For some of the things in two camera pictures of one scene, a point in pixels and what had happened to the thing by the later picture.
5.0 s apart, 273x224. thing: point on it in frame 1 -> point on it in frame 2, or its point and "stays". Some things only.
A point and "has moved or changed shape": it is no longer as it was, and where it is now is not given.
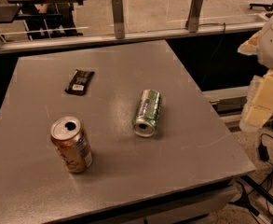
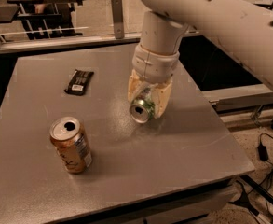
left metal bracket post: (118, 18) stays
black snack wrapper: (79, 82) stays
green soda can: (147, 112) has moved or changed shape
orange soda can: (72, 145) stays
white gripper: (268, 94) -> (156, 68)
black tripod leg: (243, 200) stays
